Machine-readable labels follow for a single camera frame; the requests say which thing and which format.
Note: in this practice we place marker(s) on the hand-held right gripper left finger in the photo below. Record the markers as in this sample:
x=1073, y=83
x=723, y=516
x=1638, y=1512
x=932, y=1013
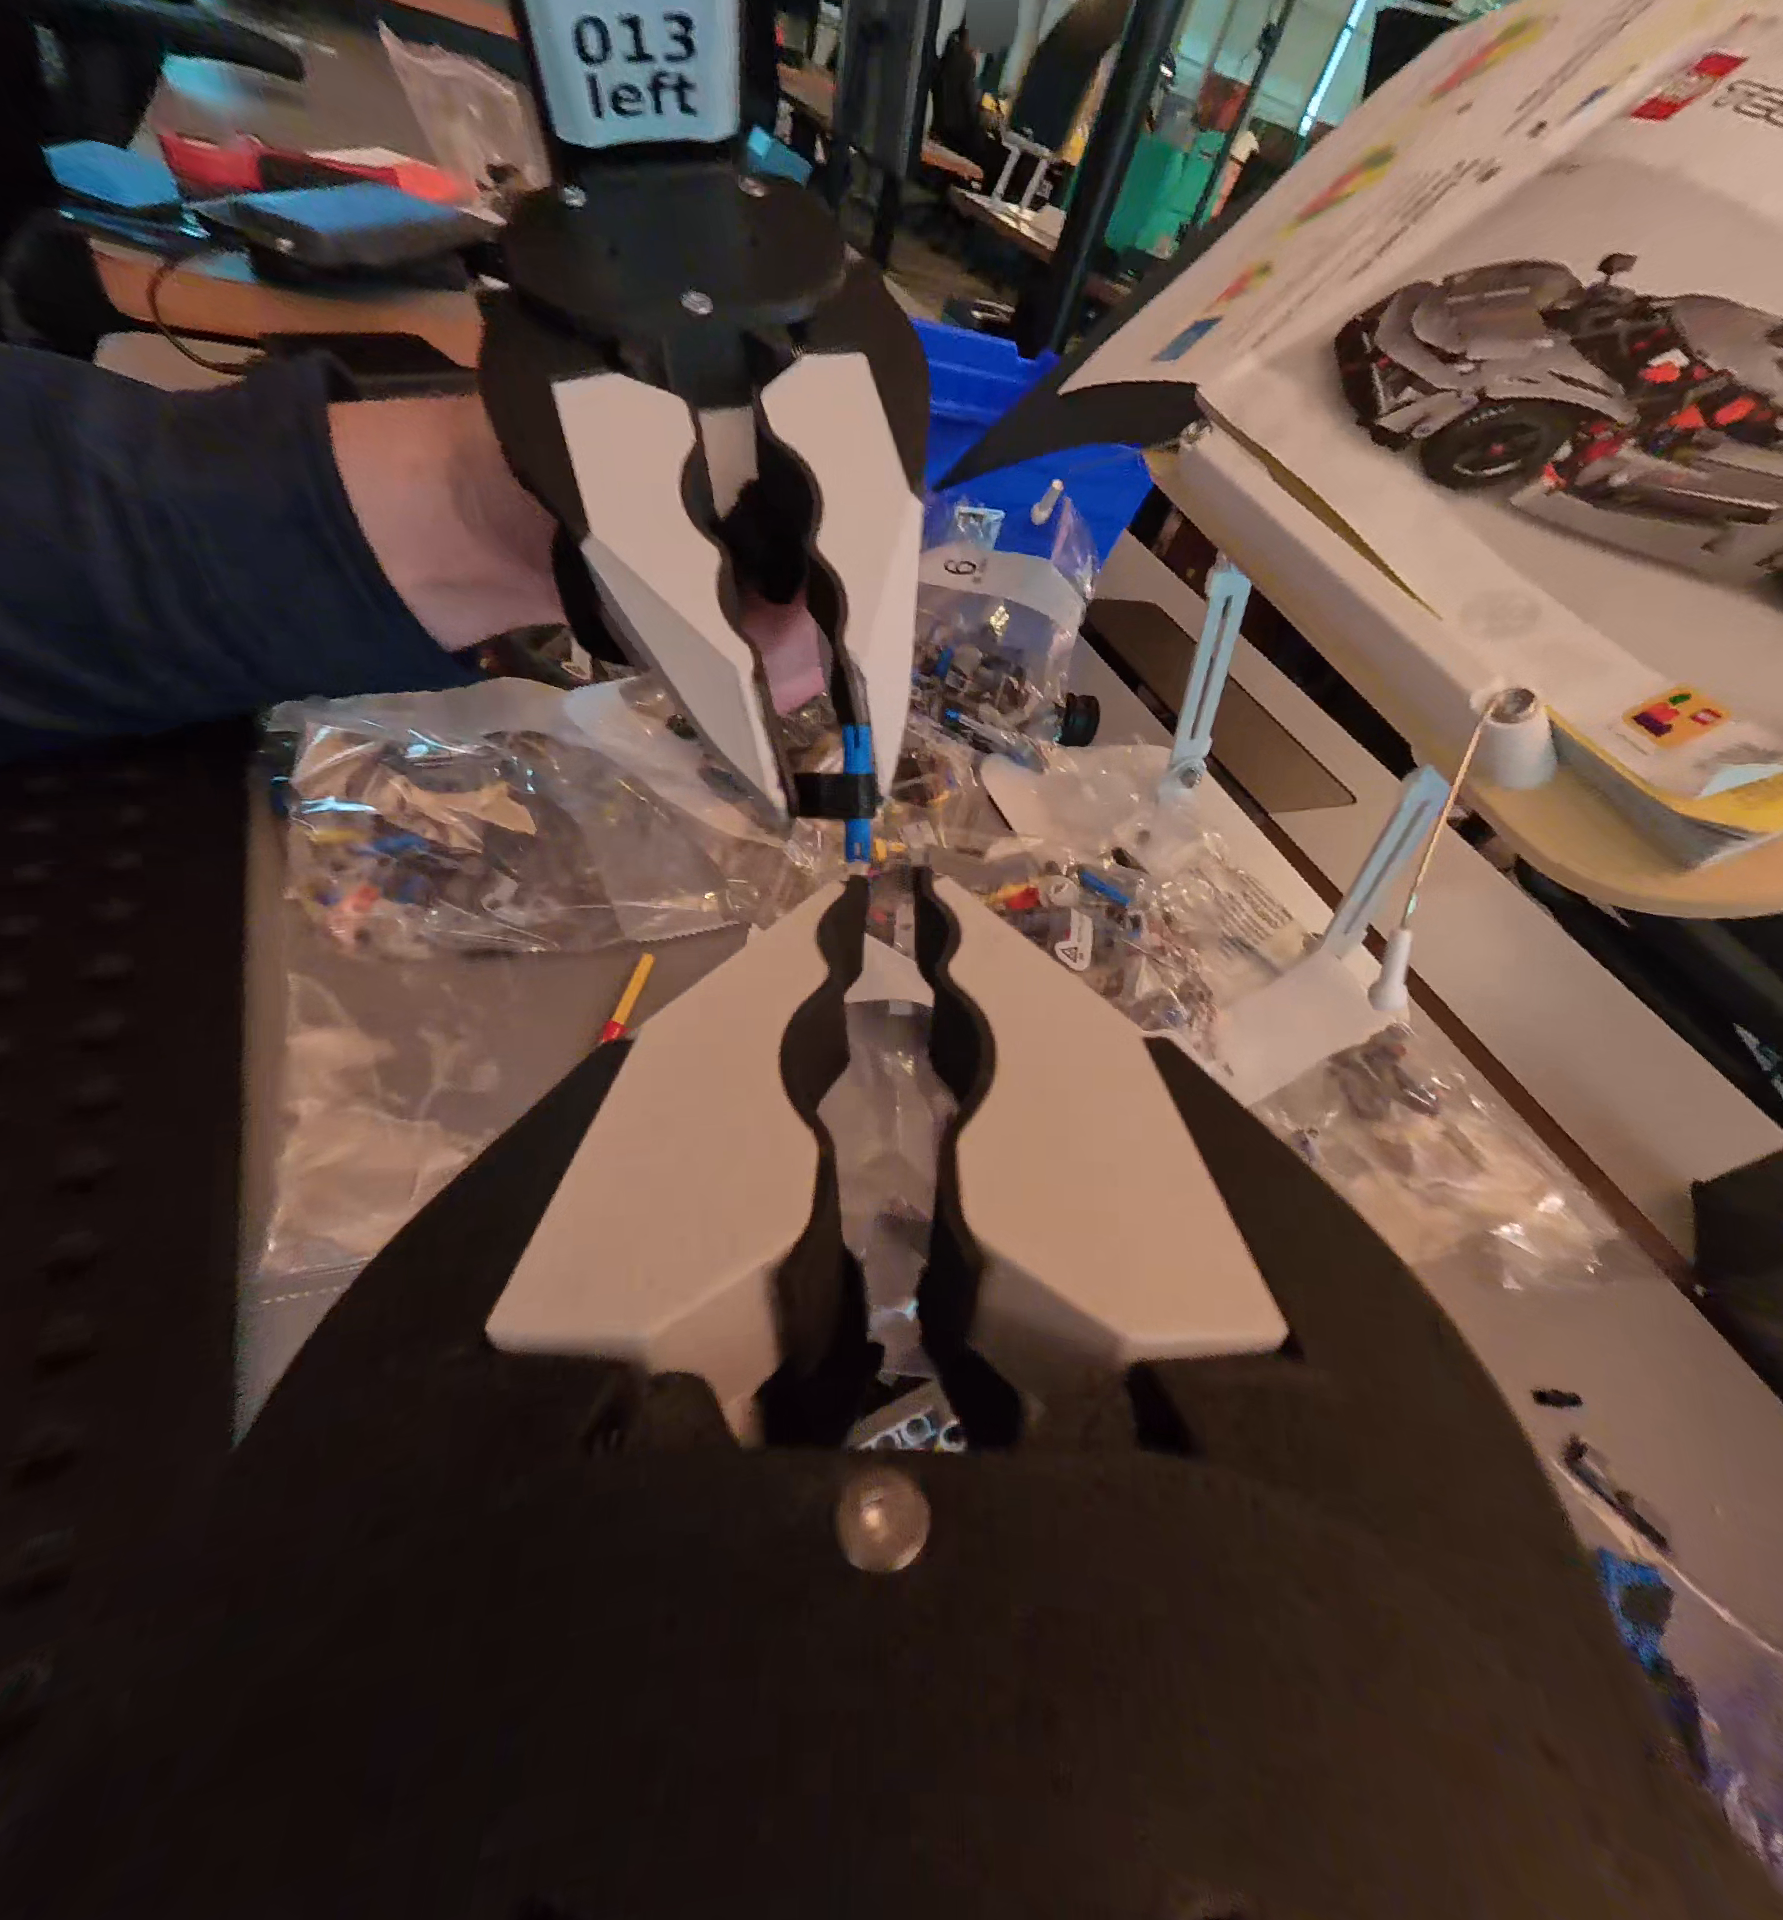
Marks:
x=652, y=1200

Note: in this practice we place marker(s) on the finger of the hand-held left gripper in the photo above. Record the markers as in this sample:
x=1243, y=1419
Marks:
x=634, y=526
x=870, y=495

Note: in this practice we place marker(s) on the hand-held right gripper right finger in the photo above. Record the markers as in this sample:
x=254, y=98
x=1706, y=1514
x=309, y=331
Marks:
x=1115, y=1200

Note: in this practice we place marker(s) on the yellow lego axle assembly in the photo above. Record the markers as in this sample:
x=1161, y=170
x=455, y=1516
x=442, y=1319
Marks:
x=624, y=999

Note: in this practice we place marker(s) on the black blue lego connector assembly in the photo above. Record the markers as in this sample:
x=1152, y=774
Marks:
x=849, y=795

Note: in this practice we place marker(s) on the small bag of lego parts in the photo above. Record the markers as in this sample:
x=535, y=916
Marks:
x=381, y=1110

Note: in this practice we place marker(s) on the lego instruction booklet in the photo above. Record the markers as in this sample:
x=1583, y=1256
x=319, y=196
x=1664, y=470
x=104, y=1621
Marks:
x=1505, y=449

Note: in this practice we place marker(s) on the person's left hand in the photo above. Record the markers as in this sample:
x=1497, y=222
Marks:
x=457, y=526

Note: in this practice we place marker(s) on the blue plastic bin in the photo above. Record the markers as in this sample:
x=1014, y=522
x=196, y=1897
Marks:
x=1011, y=405

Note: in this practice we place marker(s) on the clear bag of grey parts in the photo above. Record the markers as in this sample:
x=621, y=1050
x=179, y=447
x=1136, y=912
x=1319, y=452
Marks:
x=1002, y=631

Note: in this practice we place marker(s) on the clear bag of mixed parts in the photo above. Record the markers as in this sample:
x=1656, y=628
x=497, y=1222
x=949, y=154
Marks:
x=530, y=826

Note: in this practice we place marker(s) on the dark blue pouch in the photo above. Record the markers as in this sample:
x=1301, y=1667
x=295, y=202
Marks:
x=352, y=223

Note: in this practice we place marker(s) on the wooden side desk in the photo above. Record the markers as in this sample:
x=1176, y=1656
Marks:
x=307, y=308

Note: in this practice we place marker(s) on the black steel column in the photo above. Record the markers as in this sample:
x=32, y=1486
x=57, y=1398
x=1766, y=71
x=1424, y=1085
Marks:
x=1115, y=151

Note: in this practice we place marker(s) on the red flat packet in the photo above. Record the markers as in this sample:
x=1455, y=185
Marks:
x=230, y=158

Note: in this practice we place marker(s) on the black perforated board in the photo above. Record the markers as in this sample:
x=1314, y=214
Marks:
x=81, y=1200

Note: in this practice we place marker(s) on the light blue flat packet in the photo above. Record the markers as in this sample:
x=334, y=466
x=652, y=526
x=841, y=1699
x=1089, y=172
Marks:
x=112, y=172

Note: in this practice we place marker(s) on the small bag of blue parts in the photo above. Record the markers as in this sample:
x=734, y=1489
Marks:
x=1732, y=1694

